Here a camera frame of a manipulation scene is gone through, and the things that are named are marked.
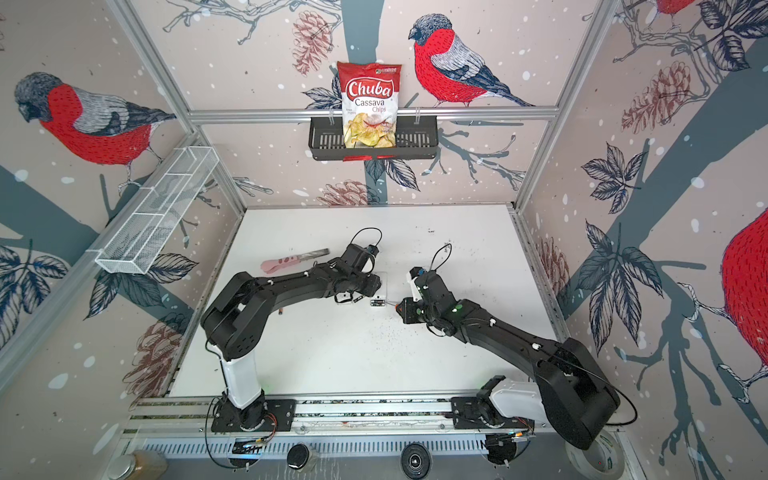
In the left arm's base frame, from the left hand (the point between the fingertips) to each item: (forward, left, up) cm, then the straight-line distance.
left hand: (376, 282), depth 93 cm
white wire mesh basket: (0, +58, +26) cm, 63 cm away
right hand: (-12, -6, +3) cm, 14 cm away
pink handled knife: (+8, +38, -3) cm, 39 cm away
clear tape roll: (-45, -54, -5) cm, 71 cm away
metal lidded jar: (-45, +48, +4) cm, 66 cm away
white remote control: (-5, -1, -3) cm, 6 cm away
